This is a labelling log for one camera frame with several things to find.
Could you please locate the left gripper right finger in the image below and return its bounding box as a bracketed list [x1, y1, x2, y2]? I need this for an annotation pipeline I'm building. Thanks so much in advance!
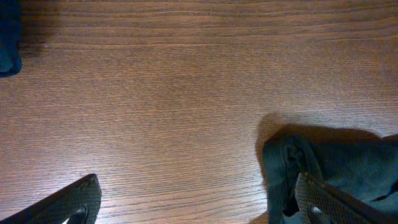
[295, 173, 397, 224]

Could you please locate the folded navy blue garment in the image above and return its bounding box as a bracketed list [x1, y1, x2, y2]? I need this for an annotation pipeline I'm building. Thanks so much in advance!
[1, 0, 22, 78]

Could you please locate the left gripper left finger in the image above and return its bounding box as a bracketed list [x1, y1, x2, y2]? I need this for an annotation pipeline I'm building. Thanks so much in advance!
[1, 174, 102, 224]

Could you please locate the black t-shirt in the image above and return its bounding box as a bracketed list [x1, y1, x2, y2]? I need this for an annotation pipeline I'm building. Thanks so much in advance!
[262, 136, 397, 223]

